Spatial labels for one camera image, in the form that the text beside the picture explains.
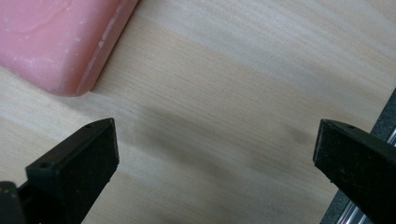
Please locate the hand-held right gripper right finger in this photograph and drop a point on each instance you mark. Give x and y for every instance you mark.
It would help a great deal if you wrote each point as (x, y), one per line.
(358, 161)

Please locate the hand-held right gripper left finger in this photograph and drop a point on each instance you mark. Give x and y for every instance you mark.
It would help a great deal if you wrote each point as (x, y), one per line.
(77, 168)

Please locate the pink soap bar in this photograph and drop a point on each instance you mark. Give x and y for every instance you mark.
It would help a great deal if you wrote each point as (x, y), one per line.
(53, 40)

